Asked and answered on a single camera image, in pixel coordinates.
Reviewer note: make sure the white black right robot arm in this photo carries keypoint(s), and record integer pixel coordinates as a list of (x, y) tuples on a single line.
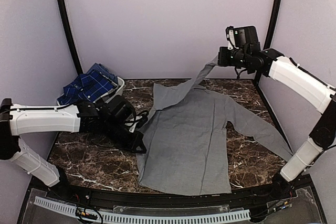
[(275, 65)]

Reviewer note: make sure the white slotted cable duct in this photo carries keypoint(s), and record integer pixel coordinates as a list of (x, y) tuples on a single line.
[(90, 215)]

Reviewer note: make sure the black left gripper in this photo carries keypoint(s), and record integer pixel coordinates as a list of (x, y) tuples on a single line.
[(130, 146)]

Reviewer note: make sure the black right frame post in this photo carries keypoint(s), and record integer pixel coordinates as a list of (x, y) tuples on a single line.
[(272, 23)]

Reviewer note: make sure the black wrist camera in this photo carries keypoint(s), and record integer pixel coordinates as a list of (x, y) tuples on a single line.
[(123, 112), (242, 37)]

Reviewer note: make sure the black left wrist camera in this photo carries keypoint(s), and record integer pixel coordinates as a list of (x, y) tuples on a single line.
[(123, 112)]

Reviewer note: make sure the grey long sleeve shirt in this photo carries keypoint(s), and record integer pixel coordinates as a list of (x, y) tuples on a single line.
[(186, 138)]

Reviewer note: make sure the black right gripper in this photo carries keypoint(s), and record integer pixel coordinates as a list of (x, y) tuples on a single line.
[(222, 60)]

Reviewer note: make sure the black white checked shirt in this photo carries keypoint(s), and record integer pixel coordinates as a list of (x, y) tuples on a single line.
[(108, 95)]

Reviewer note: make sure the black left frame post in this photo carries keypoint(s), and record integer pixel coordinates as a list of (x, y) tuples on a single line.
[(69, 37)]

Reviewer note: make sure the white laundry basket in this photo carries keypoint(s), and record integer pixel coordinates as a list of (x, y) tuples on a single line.
[(120, 86)]

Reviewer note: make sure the blue small-check shirt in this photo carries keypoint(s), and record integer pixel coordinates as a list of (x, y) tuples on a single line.
[(103, 71)]

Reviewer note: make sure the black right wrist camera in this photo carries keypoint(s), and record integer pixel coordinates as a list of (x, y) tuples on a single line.
[(242, 37)]

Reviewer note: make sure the blue plaid shirt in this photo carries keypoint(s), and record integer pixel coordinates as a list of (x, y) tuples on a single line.
[(86, 87)]

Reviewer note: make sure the black frame post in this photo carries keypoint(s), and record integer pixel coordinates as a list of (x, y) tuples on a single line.
[(69, 37), (272, 23)]

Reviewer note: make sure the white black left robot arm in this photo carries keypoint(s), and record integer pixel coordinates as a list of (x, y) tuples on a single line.
[(16, 120)]

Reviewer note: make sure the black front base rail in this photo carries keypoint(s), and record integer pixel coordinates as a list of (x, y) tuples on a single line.
[(246, 197)]

